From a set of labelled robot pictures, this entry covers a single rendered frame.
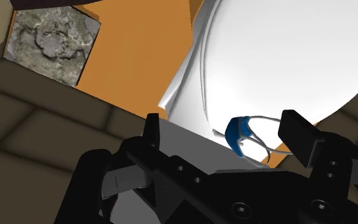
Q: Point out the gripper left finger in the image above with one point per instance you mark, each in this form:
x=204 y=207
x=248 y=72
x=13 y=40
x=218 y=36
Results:
x=154 y=173

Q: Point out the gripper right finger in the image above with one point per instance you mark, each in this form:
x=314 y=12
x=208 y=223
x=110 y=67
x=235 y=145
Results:
x=321 y=155

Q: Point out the blue white glasses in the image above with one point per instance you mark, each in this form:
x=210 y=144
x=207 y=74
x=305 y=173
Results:
x=236 y=136

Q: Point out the white toilet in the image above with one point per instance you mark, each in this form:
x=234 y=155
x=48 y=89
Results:
x=274 y=62

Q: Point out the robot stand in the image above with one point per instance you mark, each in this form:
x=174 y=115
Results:
x=53 y=43

